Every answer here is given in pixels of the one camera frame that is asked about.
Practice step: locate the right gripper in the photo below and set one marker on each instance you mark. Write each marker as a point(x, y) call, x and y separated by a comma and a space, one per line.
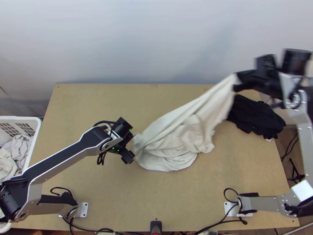
point(264, 82)

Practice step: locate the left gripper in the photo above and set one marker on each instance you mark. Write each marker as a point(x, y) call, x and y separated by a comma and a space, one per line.
point(129, 143)

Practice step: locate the white t-shirt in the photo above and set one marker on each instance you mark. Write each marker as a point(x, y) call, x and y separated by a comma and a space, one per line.
point(171, 142)

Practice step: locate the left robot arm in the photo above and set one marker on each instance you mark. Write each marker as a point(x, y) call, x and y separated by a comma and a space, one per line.
point(61, 151)

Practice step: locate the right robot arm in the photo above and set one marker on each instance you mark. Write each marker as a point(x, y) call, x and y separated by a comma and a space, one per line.
point(266, 204)

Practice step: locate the pile of folded clothes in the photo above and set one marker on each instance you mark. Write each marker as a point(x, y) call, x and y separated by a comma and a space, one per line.
point(256, 117)

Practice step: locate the white laundry basket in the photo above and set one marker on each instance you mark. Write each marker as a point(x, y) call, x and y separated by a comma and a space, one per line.
point(35, 126)

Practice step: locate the heap of clothes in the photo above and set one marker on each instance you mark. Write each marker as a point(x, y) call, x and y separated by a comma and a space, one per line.
point(17, 149)

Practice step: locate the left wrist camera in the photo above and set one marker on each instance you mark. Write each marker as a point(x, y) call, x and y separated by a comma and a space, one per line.
point(128, 157)

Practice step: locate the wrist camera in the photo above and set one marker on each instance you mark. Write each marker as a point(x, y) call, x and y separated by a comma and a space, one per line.
point(128, 157)
point(265, 62)

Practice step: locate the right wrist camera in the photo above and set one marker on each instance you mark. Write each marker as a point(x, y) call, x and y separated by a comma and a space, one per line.
point(265, 62)

